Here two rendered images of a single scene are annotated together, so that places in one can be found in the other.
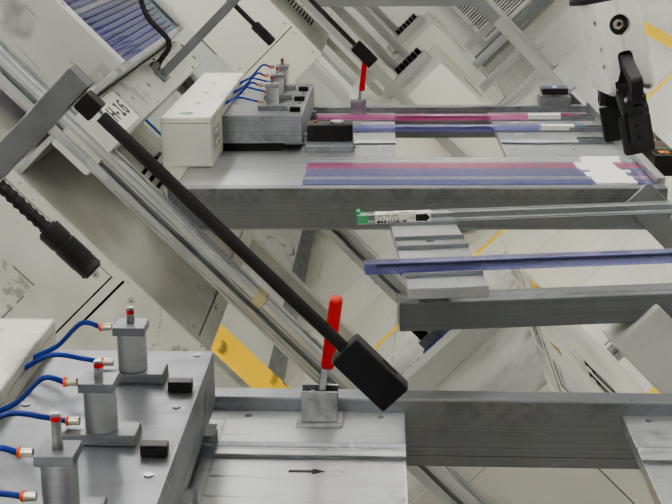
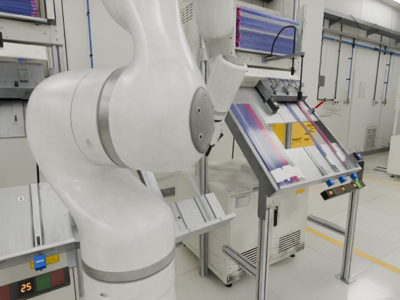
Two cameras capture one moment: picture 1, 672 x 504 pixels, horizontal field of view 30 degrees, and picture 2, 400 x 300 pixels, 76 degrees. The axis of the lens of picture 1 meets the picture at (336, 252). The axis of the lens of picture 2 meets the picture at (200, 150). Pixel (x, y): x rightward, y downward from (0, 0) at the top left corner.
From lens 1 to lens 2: 1.18 m
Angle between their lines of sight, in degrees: 44
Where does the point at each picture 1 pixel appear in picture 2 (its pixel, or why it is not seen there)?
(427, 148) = not seen: outside the picture
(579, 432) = not seen: hidden behind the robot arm
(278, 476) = (12, 113)
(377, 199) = (231, 121)
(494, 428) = not seen: hidden behind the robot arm
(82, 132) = (202, 52)
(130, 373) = (19, 75)
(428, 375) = (249, 170)
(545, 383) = (228, 191)
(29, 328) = (39, 56)
